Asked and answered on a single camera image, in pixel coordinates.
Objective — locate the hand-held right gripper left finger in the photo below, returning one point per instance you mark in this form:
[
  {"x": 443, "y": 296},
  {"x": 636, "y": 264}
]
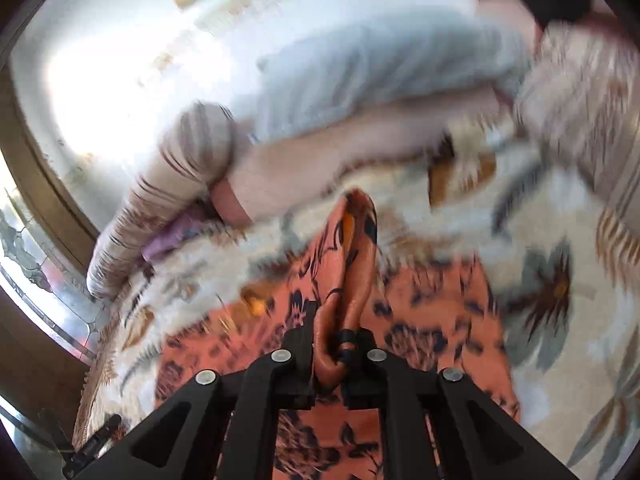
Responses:
[{"x": 300, "y": 360}]

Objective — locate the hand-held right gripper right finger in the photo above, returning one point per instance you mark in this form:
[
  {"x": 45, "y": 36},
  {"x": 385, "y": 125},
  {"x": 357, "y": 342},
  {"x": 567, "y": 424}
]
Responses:
[{"x": 360, "y": 385}]

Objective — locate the orange black floral garment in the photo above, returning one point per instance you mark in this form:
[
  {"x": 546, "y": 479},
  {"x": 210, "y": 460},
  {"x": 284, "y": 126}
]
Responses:
[{"x": 430, "y": 310}]

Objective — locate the purple cloth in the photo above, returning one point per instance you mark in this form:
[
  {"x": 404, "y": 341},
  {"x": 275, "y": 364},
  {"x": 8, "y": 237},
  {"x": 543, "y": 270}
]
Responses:
[{"x": 170, "y": 240}]

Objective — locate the pink bed sheet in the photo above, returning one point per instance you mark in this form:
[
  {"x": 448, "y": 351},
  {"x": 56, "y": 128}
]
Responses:
[{"x": 300, "y": 160}]

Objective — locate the long striped floral bolster pillow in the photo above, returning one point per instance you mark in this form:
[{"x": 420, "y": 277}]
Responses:
[{"x": 185, "y": 160}]

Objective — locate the cream leaf print blanket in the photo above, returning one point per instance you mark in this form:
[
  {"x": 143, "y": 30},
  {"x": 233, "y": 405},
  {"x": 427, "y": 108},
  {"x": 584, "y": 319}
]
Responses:
[{"x": 550, "y": 240}]

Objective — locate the stained glass window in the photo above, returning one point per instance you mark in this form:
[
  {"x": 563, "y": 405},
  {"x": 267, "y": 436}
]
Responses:
[{"x": 30, "y": 260}]

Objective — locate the grey pillow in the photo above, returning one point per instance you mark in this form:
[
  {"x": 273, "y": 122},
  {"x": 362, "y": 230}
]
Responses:
[{"x": 375, "y": 70}]

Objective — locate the short striped floral pillow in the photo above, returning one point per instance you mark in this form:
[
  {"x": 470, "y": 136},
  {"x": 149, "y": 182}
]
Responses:
[{"x": 590, "y": 110}]

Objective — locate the wooden window frame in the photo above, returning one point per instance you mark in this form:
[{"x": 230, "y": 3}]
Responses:
[{"x": 30, "y": 160}]

